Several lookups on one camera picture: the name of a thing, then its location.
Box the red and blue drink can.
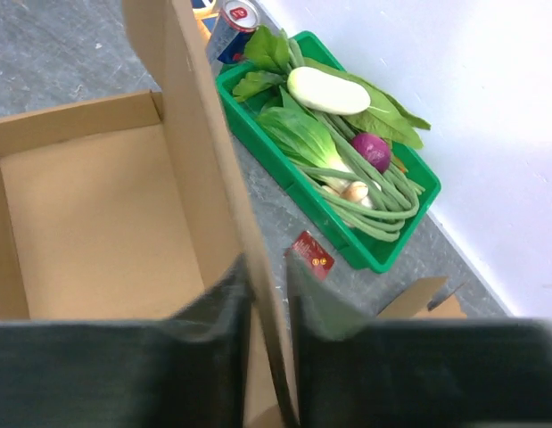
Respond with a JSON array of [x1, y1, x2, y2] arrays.
[[206, 0, 260, 64]]

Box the spare cardboard box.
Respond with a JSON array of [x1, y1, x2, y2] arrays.
[[376, 276, 467, 319]]

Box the green long beans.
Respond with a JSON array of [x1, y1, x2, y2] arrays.
[[286, 37, 426, 243]]

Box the white eggplant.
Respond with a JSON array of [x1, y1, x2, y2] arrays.
[[286, 66, 371, 116]]

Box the leafy green vegetable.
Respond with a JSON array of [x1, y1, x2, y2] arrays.
[[232, 25, 431, 150]]

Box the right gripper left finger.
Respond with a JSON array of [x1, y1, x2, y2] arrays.
[[0, 258, 252, 427]]

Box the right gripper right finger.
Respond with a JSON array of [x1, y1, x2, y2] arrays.
[[285, 254, 552, 427]]

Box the bok choy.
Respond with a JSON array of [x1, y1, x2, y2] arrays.
[[256, 107, 358, 193]]

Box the purple onion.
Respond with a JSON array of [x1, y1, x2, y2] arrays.
[[350, 133, 391, 174]]

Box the small red card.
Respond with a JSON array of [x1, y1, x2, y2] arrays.
[[285, 230, 334, 280]]

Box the green plastic tray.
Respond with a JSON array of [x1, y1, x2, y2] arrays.
[[215, 29, 442, 275]]

